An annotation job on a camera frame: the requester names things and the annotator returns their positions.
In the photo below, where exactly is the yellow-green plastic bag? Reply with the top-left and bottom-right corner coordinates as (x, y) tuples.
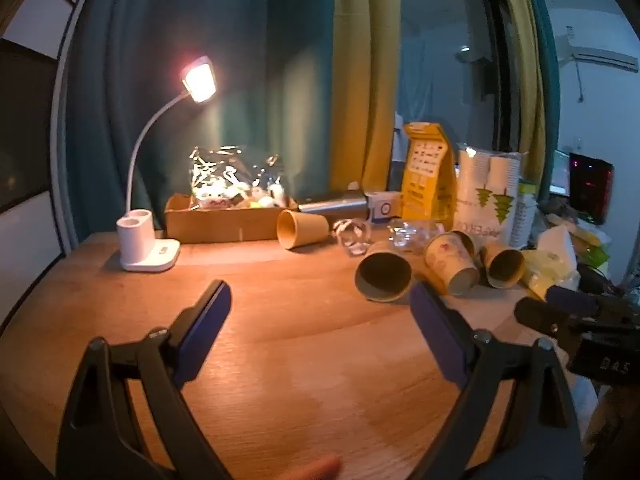
(520, 250), (578, 302)

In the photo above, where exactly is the teal curtain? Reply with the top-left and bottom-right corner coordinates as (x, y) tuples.
(56, 0), (337, 253)

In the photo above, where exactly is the cardboard box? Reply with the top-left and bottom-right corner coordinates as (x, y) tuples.
(164, 193), (300, 244)

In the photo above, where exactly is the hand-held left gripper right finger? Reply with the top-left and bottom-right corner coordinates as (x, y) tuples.
(409, 280), (585, 480)

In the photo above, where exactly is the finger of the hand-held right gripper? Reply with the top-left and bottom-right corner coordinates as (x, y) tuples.
(514, 297), (576, 339)
(545, 285), (601, 317)

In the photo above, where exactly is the white tissue paper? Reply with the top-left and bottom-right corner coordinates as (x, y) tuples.
(537, 224), (581, 281)

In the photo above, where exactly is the small white blue box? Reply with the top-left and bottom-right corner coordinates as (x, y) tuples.
(366, 191), (404, 222)

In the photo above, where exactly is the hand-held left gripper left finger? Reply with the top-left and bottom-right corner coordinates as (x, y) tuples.
(56, 280), (233, 480)

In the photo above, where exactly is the black device with red lights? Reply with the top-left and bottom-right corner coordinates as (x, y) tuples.
(568, 152), (615, 225)

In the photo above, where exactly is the white desk lamp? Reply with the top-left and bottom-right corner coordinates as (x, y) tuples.
(117, 54), (218, 273)

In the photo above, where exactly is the yellow curtain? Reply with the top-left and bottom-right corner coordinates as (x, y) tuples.
(328, 0), (402, 196)

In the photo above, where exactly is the white air conditioner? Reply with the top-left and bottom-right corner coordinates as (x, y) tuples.
(559, 34), (639, 69)

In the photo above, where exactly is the person's left hand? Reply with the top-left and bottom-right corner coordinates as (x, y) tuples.
(287, 454), (344, 480)

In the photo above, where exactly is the silver metal cylinder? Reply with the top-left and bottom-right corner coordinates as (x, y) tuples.
(297, 195), (371, 217)

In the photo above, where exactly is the clear bag of snacks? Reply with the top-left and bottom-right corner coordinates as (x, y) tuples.
(189, 145), (288, 210)

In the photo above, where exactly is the clear glass cup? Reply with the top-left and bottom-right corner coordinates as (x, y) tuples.
(332, 217), (374, 259)

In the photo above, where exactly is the brown paper cup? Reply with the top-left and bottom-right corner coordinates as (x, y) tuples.
(480, 240), (527, 290)
(276, 209), (331, 250)
(354, 240), (415, 304)

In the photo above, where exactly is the yellow paper bag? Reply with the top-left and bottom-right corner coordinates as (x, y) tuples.
(401, 122), (459, 224)

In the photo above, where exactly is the pack of white paper cups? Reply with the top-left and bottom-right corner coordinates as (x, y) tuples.
(452, 144), (527, 249)

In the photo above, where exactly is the patterned paper cup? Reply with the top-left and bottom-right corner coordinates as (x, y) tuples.
(423, 230), (482, 296)

